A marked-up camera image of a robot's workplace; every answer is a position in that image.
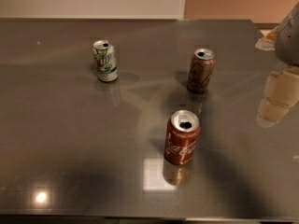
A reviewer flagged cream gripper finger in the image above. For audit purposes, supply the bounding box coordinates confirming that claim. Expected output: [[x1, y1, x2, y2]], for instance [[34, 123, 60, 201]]
[[255, 27, 278, 51], [256, 66, 299, 128]]

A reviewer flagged red coke can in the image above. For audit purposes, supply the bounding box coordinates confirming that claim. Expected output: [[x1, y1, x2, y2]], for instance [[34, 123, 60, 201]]
[[164, 110, 201, 165]]

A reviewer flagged orange soda can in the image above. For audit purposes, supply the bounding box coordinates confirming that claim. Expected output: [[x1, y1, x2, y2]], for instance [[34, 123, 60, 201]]
[[187, 48, 216, 93]]

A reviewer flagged white green 7up can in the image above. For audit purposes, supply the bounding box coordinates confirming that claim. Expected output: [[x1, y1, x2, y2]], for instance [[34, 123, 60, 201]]
[[93, 39, 118, 82]]

